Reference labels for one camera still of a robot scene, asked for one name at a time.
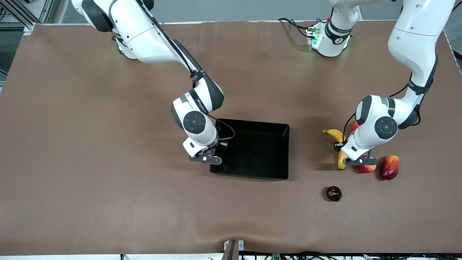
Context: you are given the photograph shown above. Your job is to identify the yellow banana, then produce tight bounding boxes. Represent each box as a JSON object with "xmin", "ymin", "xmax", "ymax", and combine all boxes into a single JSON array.
[{"xmin": 322, "ymin": 129, "xmax": 348, "ymax": 170}]

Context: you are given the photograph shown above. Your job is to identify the black plastic box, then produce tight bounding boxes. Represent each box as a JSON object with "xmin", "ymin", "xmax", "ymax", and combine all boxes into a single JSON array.
[{"xmin": 209, "ymin": 118, "xmax": 290, "ymax": 180}]

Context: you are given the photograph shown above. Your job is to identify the red apple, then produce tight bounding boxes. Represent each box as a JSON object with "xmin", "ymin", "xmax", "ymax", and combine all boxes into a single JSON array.
[{"xmin": 357, "ymin": 153, "xmax": 377, "ymax": 174}]

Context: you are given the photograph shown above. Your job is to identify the dark purple plum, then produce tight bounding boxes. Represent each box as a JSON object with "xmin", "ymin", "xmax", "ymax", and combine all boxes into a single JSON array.
[{"xmin": 326, "ymin": 186, "xmax": 342, "ymax": 202}]

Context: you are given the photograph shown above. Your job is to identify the red yellow mango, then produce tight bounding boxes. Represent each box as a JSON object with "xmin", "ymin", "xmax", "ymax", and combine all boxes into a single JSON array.
[{"xmin": 380, "ymin": 155, "xmax": 400, "ymax": 181}]

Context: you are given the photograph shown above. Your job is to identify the brown table mat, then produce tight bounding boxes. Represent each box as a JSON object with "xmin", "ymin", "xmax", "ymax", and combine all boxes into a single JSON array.
[{"xmin": 0, "ymin": 20, "xmax": 462, "ymax": 255}]

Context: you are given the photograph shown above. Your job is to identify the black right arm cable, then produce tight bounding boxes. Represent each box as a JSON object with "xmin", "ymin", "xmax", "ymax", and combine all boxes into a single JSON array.
[{"xmin": 135, "ymin": 0, "xmax": 236, "ymax": 141}]

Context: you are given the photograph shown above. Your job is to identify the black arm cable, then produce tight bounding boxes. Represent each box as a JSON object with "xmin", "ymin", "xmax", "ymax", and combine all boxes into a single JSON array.
[
  {"xmin": 135, "ymin": 0, "xmax": 236, "ymax": 141},
  {"xmin": 343, "ymin": 72, "xmax": 439, "ymax": 145}
]

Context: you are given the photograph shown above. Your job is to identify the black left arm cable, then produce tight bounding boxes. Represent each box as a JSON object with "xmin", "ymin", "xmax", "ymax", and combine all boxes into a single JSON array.
[{"xmin": 343, "ymin": 72, "xmax": 439, "ymax": 145}]

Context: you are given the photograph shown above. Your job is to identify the metal table edge bracket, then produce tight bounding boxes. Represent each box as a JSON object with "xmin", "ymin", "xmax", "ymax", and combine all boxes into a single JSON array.
[{"xmin": 223, "ymin": 239, "xmax": 245, "ymax": 260}]

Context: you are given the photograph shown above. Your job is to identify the black cable bundle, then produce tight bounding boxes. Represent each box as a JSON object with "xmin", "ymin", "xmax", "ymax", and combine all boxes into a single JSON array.
[{"xmin": 208, "ymin": 251, "xmax": 462, "ymax": 260}]

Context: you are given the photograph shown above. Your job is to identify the black cables at arm base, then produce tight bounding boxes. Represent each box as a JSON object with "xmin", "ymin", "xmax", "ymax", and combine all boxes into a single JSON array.
[{"xmin": 277, "ymin": 17, "xmax": 318, "ymax": 38}]

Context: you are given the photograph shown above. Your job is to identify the aluminium frame profile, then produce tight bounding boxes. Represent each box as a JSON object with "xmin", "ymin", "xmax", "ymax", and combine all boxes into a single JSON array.
[{"xmin": 0, "ymin": 0, "xmax": 55, "ymax": 35}]

